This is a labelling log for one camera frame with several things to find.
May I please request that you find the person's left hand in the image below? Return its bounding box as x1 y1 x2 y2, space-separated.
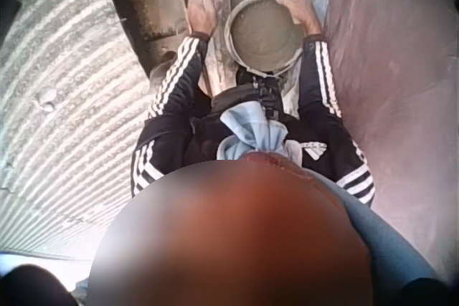
186 0 219 37

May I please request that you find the person's right hand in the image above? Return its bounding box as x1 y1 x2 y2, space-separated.
273 0 323 37

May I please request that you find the round metal mortar pan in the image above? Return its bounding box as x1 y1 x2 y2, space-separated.
223 0 306 78

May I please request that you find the wet grey cement mortar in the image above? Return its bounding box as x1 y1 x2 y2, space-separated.
231 4 301 65

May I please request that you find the brown concrete beam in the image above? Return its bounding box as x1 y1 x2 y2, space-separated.
99 0 190 87

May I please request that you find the corrugated grey roofing sheet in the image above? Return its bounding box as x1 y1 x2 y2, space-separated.
0 0 153 262

